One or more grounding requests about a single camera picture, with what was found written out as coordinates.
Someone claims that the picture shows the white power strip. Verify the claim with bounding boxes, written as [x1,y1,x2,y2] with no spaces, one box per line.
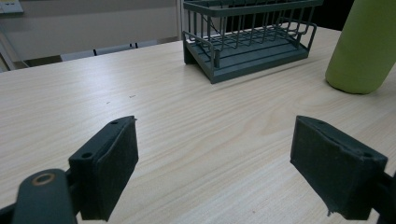
[0,0,24,15]

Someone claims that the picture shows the dark green wire rack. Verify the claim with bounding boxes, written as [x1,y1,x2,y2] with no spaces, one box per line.
[182,0,325,85]

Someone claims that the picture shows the green bottle with pale cap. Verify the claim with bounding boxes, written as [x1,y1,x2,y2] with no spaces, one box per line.
[324,0,396,95]

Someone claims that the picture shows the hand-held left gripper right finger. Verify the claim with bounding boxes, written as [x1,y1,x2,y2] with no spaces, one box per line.
[290,115,389,221]

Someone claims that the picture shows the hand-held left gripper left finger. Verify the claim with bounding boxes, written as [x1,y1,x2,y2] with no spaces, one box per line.
[68,115,140,222]

